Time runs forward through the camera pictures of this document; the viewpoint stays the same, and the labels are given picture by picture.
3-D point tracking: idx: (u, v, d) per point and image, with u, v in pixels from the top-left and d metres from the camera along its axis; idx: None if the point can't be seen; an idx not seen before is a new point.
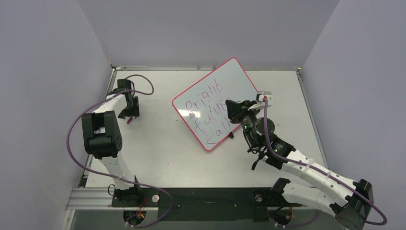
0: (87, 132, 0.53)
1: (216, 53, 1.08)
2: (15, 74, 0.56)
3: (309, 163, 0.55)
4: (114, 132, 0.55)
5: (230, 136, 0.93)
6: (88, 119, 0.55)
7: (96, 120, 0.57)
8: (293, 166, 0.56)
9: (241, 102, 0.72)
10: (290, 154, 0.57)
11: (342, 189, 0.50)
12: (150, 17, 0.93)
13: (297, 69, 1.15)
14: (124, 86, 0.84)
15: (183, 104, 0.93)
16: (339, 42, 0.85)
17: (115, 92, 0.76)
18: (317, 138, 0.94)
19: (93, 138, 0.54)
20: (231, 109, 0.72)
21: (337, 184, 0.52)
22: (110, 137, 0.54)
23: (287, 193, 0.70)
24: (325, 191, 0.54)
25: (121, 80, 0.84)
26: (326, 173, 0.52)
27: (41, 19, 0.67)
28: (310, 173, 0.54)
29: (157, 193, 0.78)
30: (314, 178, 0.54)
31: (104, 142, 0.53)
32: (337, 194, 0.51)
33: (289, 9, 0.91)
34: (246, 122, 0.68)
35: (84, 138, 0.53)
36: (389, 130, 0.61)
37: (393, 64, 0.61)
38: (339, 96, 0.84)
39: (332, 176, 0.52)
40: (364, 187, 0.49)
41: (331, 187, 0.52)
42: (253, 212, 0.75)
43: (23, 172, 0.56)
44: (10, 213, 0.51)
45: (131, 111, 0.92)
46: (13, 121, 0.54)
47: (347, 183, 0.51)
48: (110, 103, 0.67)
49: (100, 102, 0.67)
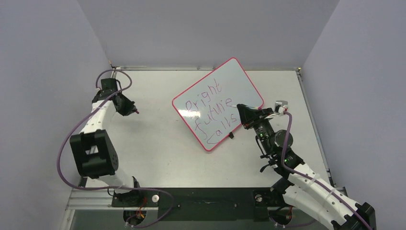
0: (79, 156, 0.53)
1: (215, 53, 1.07)
2: (15, 74, 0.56)
3: (315, 178, 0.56)
4: (108, 153, 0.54)
5: (230, 136, 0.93)
6: (78, 143, 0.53)
7: (86, 142, 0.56)
8: (298, 178, 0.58)
9: (256, 109, 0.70)
10: (299, 166, 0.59)
11: (343, 207, 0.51)
12: (150, 17, 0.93)
13: (297, 69, 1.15)
14: (110, 86, 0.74)
15: (183, 104, 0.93)
16: (339, 42, 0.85)
17: (99, 98, 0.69)
18: (317, 138, 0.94)
19: (86, 161, 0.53)
20: (245, 116, 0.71)
21: (339, 202, 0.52)
22: (105, 159, 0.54)
23: (288, 195, 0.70)
24: (327, 207, 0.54)
25: (104, 80, 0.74)
26: (330, 190, 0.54)
27: (40, 20, 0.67)
28: (313, 187, 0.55)
29: (157, 193, 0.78)
30: (317, 192, 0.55)
31: (99, 165, 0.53)
32: (337, 212, 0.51)
33: (289, 9, 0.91)
34: (262, 131, 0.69)
35: (78, 163, 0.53)
36: (389, 130, 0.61)
37: (393, 64, 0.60)
38: (339, 96, 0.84)
39: (335, 194, 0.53)
40: (366, 211, 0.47)
41: (332, 204, 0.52)
42: (253, 212, 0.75)
43: (22, 172, 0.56)
44: (9, 213, 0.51)
45: (128, 107, 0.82)
46: (13, 122, 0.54)
47: (350, 203, 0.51)
48: (97, 116, 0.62)
49: (90, 114, 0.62)
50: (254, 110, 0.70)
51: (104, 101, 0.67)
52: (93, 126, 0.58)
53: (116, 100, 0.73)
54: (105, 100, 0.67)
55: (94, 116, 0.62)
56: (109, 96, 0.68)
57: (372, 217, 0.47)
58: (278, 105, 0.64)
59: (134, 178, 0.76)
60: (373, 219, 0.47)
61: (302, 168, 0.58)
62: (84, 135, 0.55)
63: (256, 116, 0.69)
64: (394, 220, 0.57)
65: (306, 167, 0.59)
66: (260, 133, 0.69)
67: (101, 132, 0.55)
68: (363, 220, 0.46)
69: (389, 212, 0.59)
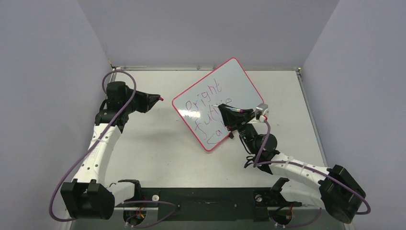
0: (70, 206, 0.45)
1: (215, 53, 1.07)
2: (16, 74, 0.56)
3: (287, 160, 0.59)
4: (102, 209, 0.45)
5: (230, 135, 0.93)
6: (68, 198, 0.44)
7: (79, 188, 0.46)
8: (276, 165, 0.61)
9: (238, 111, 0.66)
10: (274, 157, 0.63)
11: (316, 176, 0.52)
12: (150, 17, 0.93)
13: (297, 69, 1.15)
14: (117, 97, 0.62)
15: (183, 104, 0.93)
16: (339, 42, 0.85)
17: (103, 118, 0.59)
18: (317, 139, 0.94)
19: (78, 210, 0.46)
20: (228, 118, 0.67)
21: (312, 172, 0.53)
22: (98, 215, 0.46)
23: (285, 190, 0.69)
24: (307, 183, 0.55)
25: (109, 89, 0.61)
26: (301, 165, 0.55)
27: (40, 20, 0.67)
28: (289, 168, 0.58)
29: (157, 193, 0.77)
30: (292, 171, 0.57)
31: (91, 216, 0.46)
32: (313, 182, 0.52)
33: (289, 9, 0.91)
34: (245, 133, 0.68)
35: (69, 210, 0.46)
36: (388, 131, 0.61)
37: (393, 64, 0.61)
38: (339, 96, 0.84)
39: (307, 166, 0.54)
40: (339, 172, 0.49)
41: (307, 176, 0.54)
42: (253, 213, 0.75)
43: (23, 172, 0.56)
44: (10, 213, 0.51)
45: (144, 101, 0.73)
46: (14, 121, 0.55)
47: (322, 170, 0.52)
48: (95, 155, 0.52)
49: (86, 152, 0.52)
50: (236, 112, 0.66)
51: (105, 129, 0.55)
52: (89, 173, 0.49)
53: (121, 119, 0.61)
54: (107, 128, 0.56)
55: (91, 154, 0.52)
56: (112, 120, 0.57)
57: (344, 176, 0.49)
58: (259, 111, 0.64)
59: (137, 181, 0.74)
60: (346, 178, 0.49)
61: (278, 157, 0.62)
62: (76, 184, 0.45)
63: (241, 120, 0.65)
64: (393, 220, 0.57)
65: (282, 156, 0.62)
66: (243, 136, 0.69)
67: (95, 184, 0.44)
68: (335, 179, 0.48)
69: (390, 212, 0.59)
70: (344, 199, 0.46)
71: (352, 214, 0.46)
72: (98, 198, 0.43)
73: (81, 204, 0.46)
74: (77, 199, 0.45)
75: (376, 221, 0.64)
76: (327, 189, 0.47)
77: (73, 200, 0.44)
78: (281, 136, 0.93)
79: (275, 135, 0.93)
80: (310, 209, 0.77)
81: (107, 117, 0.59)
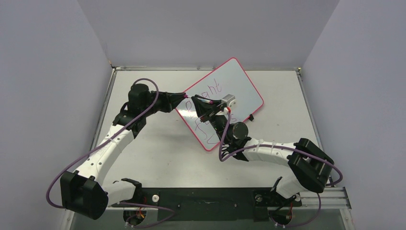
0: (64, 195, 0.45)
1: (215, 53, 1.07)
2: (16, 75, 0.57)
3: (259, 143, 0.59)
4: (91, 208, 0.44)
5: (250, 119, 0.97)
6: (64, 186, 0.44)
7: (78, 181, 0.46)
8: (248, 150, 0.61)
9: (208, 103, 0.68)
10: (247, 143, 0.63)
11: (285, 152, 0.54)
12: (149, 17, 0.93)
13: (297, 69, 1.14)
14: (137, 103, 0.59)
15: (183, 104, 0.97)
16: (339, 41, 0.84)
17: (122, 120, 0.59)
18: (317, 138, 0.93)
19: (70, 202, 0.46)
20: (199, 109, 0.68)
21: (281, 150, 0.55)
22: (87, 212, 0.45)
23: (279, 188, 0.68)
24: (280, 162, 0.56)
25: (130, 94, 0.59)
26: (270, 144, 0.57)
27: (39, 20, 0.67)
28: (260, 151, 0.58)
29: (157, 193, 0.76)
30: (264, 153, 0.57)
31: (81, 212, 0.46)
32: (283, 159, 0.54)
33: (288, 9, 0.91)
34: (216, 125, 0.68)
35: (63, 200, 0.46)
36: (388, 131, 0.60)
37: (392, 64, 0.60)
38: (339, 95, 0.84)
39: (276, 145, 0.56)
40: (306, 144, 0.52)
41: (276, 154, 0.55)
42: (253, 213, 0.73)
43: (22, 172, 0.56)
44: (9, 212, 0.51)
45: (167, 102, 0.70)
46: (13, 122, 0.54)
47: (290, 146, 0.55)
48: (103, 153, 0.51)
49: (96, 147, 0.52)
50: (206, 104, 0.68)
51: (119, 130, 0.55)
52: (91, 168, 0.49)
53: (137, 126, 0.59)
54: (120, 130, 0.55)
55: (99, 151, 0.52)
56: (129, 123, 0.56)
57: (310, 148, 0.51)
58: (225, 103, 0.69)
59: (138, 182, 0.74)
60: (312, 150, 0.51)
61: (250, 143, 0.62)
62: (74, 176, 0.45)
63: (209, 112, 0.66)
64: (394, 221, 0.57)
65: (253, 141, 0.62)
66: (215, 127, 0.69)
67: (93, 181, 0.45)
68: (302, 152, 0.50)
69: (390, 212, 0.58)
70: (314, 170, 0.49)
71: (323, 182, 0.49)
72: (94, 195, 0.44)
73: (74, 197, 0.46)
74: (73, 190, 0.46)
75: (376, 221, 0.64)
76: (296, 162, 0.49)
77: (68, 190, 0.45)
78: (281, 137, 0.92)
79: (275, 135, 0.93)
80: (309, 209, 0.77)
81: (125, 120, 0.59)
